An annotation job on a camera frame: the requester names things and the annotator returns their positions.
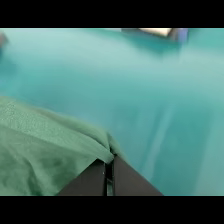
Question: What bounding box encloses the green shirt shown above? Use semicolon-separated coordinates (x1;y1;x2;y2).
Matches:
0;95;125;197

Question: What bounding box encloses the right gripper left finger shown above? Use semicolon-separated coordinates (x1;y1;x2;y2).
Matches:
57;158;107;197

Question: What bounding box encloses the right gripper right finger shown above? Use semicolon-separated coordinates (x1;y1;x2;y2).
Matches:
112;154;164;197

